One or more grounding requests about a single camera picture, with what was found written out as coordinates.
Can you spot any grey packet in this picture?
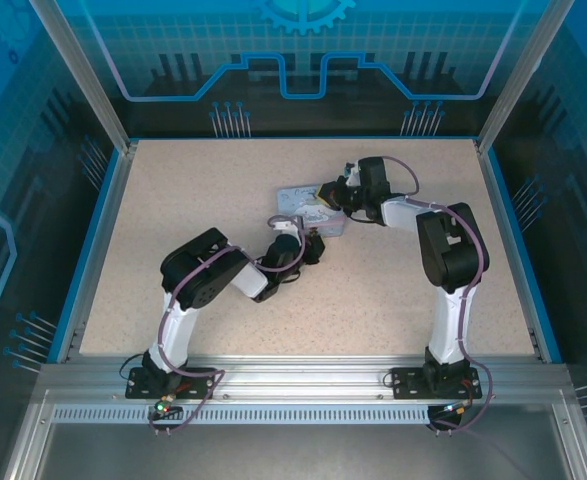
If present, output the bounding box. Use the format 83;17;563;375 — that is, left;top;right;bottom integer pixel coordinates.
276;184;348;237

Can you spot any left connector with green light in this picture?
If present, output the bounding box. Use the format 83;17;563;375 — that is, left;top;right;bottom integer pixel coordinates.
153;397;182;417

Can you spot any connector with green light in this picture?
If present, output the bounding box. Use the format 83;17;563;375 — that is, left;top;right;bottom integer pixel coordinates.
153;397;182;417
435;397;477;417

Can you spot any right connector with green light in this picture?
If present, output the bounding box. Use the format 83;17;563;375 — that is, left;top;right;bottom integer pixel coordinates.
435;397;477;417

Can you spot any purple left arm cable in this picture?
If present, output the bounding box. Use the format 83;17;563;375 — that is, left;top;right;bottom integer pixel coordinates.
157;213;308;374

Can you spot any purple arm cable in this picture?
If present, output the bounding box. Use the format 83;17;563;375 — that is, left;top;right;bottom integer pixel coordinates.
385;155;493;374
157;213;308;374

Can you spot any aluminium mounting rail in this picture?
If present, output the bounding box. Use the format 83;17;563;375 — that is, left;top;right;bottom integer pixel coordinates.
37;353;572;402

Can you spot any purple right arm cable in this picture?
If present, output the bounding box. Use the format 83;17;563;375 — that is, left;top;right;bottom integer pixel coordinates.
385;155;493;374

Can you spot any aluminium table side rail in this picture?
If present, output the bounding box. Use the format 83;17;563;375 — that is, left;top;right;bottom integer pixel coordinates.
474;139;547;362
65;142;139;364

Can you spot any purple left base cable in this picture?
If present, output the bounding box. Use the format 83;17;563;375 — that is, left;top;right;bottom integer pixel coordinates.
147;368;226;437

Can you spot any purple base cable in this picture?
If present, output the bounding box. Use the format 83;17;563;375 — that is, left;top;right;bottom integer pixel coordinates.
427;362;493;437
147;368;226;437

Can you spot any slotted grey cable duct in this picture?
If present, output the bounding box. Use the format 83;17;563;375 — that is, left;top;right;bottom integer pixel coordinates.
51;404;437;425

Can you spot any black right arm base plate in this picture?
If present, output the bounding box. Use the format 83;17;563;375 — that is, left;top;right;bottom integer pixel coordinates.
390;367;484;401

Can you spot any aluminium frame post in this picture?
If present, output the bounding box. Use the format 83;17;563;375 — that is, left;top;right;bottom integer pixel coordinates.
27;0;140;154
475;0;569;154

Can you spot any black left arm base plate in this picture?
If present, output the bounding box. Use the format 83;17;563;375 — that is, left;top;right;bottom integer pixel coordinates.
125;367;219;401

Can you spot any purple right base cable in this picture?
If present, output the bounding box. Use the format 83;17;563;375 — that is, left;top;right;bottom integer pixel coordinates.
427;362;493;437

